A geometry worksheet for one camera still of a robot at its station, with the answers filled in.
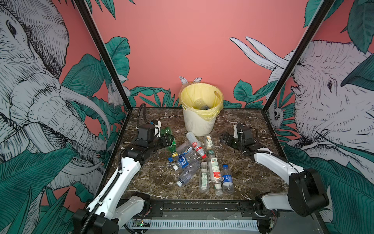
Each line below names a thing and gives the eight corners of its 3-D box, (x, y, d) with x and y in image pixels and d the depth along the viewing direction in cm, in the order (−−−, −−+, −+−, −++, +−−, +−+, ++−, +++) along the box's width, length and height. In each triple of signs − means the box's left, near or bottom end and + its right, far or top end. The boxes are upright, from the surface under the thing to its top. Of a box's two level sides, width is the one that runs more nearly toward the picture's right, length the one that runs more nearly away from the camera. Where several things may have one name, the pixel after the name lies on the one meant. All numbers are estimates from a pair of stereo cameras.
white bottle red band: (201, 160, 93) (201, 156, 89) (186, 136, 104) (186, 132, 101) (206, 157, 94) (207, 154, 91) (191, 134, 106) (191, 130, 102)
